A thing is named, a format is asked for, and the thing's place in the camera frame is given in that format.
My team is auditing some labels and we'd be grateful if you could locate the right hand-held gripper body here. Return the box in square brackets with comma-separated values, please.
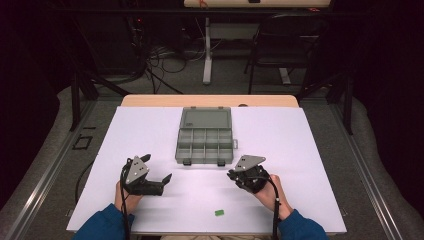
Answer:
[233, 155, 270, 195]

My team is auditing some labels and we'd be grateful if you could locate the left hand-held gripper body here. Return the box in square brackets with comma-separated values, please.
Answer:
[121, 155, 164, 197]

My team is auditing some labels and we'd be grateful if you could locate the grey clear compartment box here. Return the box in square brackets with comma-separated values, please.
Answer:
[174, 106, 239, 167]

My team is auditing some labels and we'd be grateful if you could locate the person's left hand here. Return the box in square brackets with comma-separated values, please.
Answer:
[114, 181, 144, 214]

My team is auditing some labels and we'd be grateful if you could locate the person's right hand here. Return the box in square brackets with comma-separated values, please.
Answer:
[254, 173, 294, 221]

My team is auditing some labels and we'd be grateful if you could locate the white board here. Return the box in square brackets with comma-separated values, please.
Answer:
[65, 105, 348, 234]

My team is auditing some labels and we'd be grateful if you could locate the light wooden table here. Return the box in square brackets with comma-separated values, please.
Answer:
[120, 94, 300, 108]

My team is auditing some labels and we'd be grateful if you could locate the black metal stand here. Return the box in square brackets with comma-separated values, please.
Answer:
[68, 71, 131, 132]
[295, 71, 354, 136]

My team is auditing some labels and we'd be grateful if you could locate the white desk leg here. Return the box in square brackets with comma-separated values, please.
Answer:
[202, 17, 214, 85]

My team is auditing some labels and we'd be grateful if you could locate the black folding chair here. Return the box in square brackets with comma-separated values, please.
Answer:
[244, 13, 329, 95]

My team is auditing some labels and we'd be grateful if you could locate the white desk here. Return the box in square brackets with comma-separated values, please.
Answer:
[183, 0, 332, 85]

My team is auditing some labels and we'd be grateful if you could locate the left hand-held gripper cable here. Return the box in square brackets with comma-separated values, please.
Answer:
[119, 159, 132, 240]

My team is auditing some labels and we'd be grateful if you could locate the hand-held gripper cable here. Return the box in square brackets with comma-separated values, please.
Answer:
[263, 176, 281, 240]
[119, 159, 132, 240]

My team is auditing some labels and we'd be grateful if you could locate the right hand-held gripper cable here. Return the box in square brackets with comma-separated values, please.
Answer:
[263, 176, 281, 240]

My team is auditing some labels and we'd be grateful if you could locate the black floor cable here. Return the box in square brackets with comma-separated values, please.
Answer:
[74, 160, 96, 204]

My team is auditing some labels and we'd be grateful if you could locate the aluminium floor rail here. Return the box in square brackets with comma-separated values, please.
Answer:
[4, 99, 98, 240]
[328, 103, 404, 240]

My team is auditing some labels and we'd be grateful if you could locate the bundle of floor cables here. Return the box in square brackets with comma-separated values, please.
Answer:
[128, 16, 208, 95]

